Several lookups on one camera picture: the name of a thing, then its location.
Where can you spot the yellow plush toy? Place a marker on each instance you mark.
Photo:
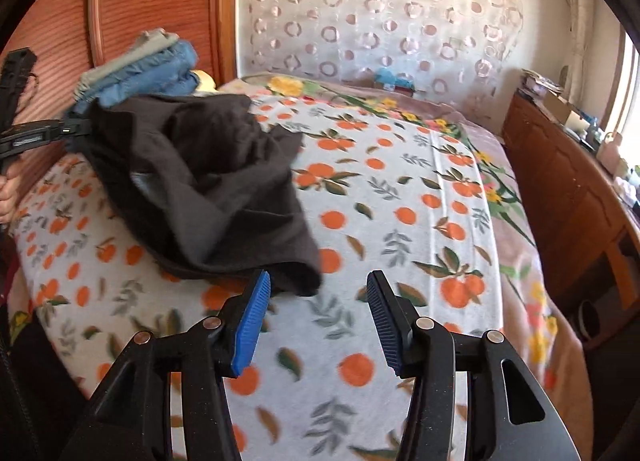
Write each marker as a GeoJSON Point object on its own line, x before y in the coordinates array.
{"type": "Point", "coordinates": [206, 84]}

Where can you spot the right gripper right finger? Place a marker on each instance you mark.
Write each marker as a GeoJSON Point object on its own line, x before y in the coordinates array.
{"type": "Point", "coordinates": [398, 326]}

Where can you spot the blue item on box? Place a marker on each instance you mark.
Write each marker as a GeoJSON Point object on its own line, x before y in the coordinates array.
{"type": "Point", "coordinates": [399, 83]}

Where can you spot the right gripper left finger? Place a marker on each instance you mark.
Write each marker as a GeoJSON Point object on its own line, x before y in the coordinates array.
{"type": "Point", "coordinates": [233, 333]}

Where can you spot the lower folded blue jeans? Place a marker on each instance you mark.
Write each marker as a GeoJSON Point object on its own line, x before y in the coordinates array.
{"type": "Point", "coordinates": [149, 83]}

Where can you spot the upper folded blue jeans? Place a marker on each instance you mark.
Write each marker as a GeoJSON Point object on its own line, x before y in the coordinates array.
{"type": "Point", "coordinates": [177, 59]}

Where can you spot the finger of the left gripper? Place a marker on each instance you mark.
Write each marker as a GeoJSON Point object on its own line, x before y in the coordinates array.
{"type": "Point", "coordinates": [75, 124]}

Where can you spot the stack of papers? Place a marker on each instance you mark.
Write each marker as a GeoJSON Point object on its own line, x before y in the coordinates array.
{"type": "Point", "coordinates": [537, 86]}

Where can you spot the circle pattern sheer curtain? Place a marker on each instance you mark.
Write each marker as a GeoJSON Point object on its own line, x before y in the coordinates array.
{"type": "Point", "coordinates": [455, 51]}

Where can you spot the pink floral bedspread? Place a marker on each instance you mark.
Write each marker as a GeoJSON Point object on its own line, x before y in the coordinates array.
{"type": "Point", "coordinates": [500, 201]}

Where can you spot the left hand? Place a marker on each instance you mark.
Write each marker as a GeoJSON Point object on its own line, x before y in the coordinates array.
{"type": "Point", "coordinates": [10, 189]}

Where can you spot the wooden sideboard cabinet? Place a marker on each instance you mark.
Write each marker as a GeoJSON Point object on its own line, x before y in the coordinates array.
{"type": "Point", "coordinates": [587, 240]}

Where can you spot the orange print white blanket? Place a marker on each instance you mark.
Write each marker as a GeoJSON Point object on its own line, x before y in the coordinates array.
{"type": "Point", "coordinates": [85, 285]}

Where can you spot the folded blue jeans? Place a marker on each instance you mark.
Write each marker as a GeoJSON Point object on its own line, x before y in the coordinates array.
{"type": "Point", "coordinates": [177, 59]}
{"type": "Point", "coordinates": [149, 83]}

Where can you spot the dark grey pants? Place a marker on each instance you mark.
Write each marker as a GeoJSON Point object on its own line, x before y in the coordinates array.
{"type": "Point", "coordinates": [204, 187]}

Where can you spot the cardboard box on cabinet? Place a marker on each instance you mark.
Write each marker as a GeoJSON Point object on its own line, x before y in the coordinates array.
{"type": "Point", "coordinates": [561, 110]}

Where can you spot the beige folded pants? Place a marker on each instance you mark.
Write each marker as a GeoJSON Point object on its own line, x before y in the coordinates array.
{"type": "Point", "coordinates": [146, 44]}

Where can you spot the wooden slatted headboard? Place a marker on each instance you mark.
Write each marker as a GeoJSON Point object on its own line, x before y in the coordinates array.
{"type": "Point", "coordinates": [71, 36]}

